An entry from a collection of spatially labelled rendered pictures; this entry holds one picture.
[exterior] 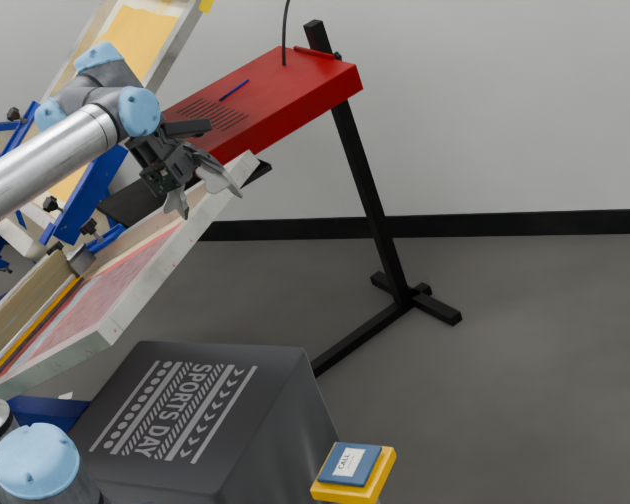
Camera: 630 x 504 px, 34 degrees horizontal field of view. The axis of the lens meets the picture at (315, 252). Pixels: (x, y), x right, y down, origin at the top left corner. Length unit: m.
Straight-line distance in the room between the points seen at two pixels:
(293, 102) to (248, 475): 1.36
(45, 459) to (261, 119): 1.75
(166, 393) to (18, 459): 0.85
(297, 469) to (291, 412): 0.13
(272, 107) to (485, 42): 0.98
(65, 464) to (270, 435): 0.74
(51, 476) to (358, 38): 2.71
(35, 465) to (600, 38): 2.66
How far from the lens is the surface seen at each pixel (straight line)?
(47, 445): 1.58
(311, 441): 2.40
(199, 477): 2.13
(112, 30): 3.28
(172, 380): 2.42
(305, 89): 3.20
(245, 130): 3.08
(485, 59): 3.83
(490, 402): 3.47
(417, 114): 4.04
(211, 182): 1.78
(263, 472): 2.21
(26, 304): 2.42
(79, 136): 1.54
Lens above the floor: 2.31
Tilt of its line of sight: 31 degrees down
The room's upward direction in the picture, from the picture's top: 20 degrees counter-clockwise
